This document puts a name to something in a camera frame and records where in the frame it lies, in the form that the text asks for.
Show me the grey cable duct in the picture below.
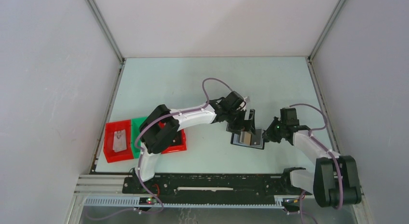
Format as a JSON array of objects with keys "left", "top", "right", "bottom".
[{"left": 83, "top": 196, "right": 284, "bottom": 209}]

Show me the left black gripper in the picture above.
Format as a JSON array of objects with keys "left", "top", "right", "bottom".
[{"left": 225, "top": 109, "right": 256, "bottom": 137}]

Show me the silver item in red bin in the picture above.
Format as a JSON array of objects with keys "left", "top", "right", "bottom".
[{"left": 112, "top": 129, "right": 127, "bottom": 153}]

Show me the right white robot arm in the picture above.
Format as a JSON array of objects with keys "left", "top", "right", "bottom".
[{"left": 263, "top": 104, "right": 362, "bottom": 209}]

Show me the right red bin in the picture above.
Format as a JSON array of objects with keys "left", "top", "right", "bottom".
[{"left": 162, "top": 130, "right": 187, "bottom": 154}]

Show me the green bin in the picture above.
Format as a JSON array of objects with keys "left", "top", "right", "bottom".
[{"left": 131, "top": 117, "right": 151, "bottom": 159}]

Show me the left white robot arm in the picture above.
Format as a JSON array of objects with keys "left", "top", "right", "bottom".
[{"left": 134, "top": 91, "right": 256, "bottom": 193}]

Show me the red bin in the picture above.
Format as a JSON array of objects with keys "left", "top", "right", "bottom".
[
  {"left": 162, "top": 130, "right": 187, "bottom": 154},
  {"left": 103, "top": 120, "right": 134, "bottom": 163}
]

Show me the orange credit card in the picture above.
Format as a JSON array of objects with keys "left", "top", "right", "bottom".
[{"left": 240, "top": 131, "right": 252, "bottom": 145}]

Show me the black leather card holder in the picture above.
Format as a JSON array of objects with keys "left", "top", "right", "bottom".
[{"left": 231, "top": 128, "right": 265, "bottom": 150}]

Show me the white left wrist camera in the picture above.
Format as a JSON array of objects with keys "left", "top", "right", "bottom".
[{"left": 243, "top": 96, "right": 250, "bottom": 103}]

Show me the black credit card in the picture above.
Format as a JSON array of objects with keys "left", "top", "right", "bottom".
[{"left": 250, "top": 128, "right": 263, "bottom": 149}]

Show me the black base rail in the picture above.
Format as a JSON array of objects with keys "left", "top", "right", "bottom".
[{"left": 122, "top": 173, "right": 301, "bottom": 205}]

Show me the left red bin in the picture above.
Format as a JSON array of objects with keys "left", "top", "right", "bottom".
[{"left": 103, "top": 120, "right": 134, "bottom": 163}]

